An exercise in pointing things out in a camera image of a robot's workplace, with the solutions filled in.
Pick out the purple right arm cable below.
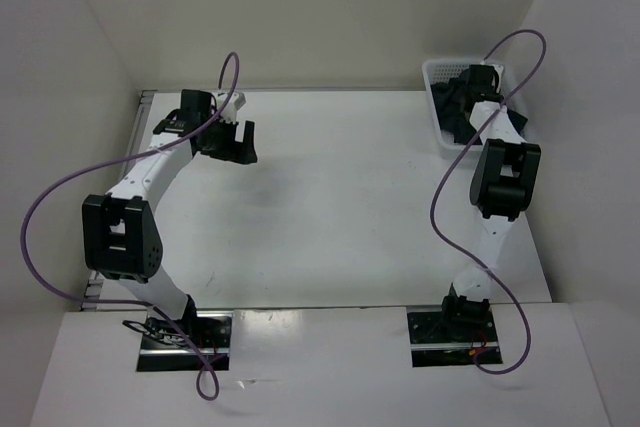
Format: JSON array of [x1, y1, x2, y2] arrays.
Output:
[[431, 29, 547, 375]]

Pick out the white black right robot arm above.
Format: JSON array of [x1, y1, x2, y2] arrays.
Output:
[[438, 62, 541, 341]]

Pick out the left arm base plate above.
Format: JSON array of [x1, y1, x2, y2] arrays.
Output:
[[123, 310, 233, 373]]

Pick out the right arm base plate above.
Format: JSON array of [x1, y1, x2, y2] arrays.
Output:
[[406, 306, 502, 368]]

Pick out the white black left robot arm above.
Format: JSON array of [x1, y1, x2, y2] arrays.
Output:
[[81, 90, 257, 348]]

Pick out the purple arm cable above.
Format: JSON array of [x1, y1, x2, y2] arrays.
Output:
[[20, 51, 240, 401], [431, 29, 547, 375]]

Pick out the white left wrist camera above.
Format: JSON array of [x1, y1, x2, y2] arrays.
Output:
[[216, 92, 246, 123]]

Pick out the dark navy shorts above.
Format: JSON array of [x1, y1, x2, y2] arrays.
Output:
[[430, 77, 530, 147]]

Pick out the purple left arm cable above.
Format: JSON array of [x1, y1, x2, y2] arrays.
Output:
[[20, 51, 240, 401]]

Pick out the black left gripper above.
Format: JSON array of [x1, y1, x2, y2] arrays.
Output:
[[201, 114, 257, 165]]

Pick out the white plastic mesh basket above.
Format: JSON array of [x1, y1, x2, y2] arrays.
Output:
[[422, 57, 528, 160]]

